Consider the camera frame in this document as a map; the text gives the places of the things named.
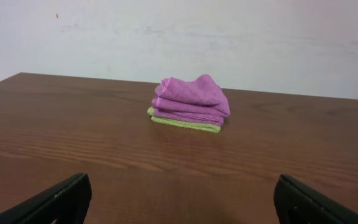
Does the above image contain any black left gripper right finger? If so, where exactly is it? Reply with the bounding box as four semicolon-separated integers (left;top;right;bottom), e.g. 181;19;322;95
273;174;358;224

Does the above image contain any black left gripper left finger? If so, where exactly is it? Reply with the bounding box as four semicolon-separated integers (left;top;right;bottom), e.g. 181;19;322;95
0;173;92;224

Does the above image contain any folded light green cloth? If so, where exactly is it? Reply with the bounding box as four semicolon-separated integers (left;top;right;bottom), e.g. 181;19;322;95
147;106;221;133

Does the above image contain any folded purple cloth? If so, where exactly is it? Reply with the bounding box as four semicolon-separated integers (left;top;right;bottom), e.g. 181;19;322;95
151;74;231;126

